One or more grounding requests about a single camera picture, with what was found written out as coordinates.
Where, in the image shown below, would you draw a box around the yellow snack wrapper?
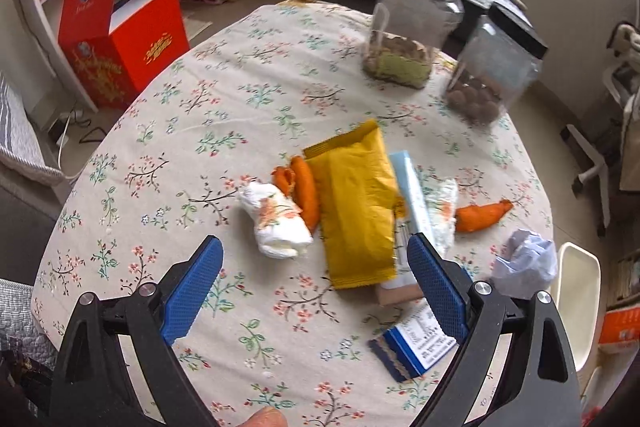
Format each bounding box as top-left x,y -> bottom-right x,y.
303,119 -> 401,291

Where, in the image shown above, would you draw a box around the white printed tissue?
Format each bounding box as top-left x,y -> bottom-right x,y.
422,177 -> 460,258
237,181 -> 314,260

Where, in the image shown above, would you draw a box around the blue and white packet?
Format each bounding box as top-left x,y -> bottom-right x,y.
368,302 -> 460,383

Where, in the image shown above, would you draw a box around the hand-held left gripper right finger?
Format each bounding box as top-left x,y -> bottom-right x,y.
407,233 -> 581,427

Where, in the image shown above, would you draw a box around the clear jar with brown balls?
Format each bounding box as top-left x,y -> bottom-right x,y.
445,3 -> 548,126

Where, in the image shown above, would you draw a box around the office chair base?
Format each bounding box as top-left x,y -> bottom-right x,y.
560,97 -> 623,239

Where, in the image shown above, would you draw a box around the clear jar with green contents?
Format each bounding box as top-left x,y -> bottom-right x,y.
362,0 -> 466,90

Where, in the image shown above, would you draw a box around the white power strip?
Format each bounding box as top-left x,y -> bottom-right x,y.
47,109 -> 85,146

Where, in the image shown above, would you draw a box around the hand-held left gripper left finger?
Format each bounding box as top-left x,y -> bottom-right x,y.
50,235 -> 224,427

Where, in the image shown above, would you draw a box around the orange sock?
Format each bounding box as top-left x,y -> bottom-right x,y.
291,155 -> 321,234
454,199 -> 514,234

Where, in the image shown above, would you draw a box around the grey quilted blanket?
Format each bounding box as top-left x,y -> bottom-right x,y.
0,279 -> 58,375

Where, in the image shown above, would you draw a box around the grey striped cushion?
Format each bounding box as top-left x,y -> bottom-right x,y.
0,72 -> 67,188

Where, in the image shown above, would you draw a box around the clothes on office chair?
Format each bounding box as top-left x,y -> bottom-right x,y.
606,21 -> 640,192

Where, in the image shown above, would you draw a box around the orange packet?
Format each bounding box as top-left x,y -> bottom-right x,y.
597,309 -> 640,349

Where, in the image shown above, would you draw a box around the person's left hand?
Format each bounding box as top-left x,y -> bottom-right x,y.
239,405 -> 287,427

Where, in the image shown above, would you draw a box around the red cardboard box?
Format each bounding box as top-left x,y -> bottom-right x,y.
57,0 -> 192,110

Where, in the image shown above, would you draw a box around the white bin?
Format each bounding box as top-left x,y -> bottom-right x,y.
550,242 -> 604,378

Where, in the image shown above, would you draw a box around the black cable with adapter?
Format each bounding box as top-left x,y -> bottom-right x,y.
79,119 -> 110,144

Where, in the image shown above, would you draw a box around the beige cardboard box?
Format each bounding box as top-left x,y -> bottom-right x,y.
375,277 -> 426,306

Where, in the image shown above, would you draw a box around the rolled white printed tissue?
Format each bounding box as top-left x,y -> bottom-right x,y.
237,181 -> 314,260

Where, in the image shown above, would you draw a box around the light blue carton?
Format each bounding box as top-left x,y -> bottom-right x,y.
389,150 -> 436,280

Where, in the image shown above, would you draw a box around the white cable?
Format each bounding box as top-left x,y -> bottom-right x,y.
56,117 -> 77,180

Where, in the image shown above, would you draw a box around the crumpled white paper ball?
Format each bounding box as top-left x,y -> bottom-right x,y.
492,228 -> 558,300

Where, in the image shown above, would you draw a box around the small orange peel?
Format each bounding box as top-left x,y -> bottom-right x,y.
271,165 -> 297,196

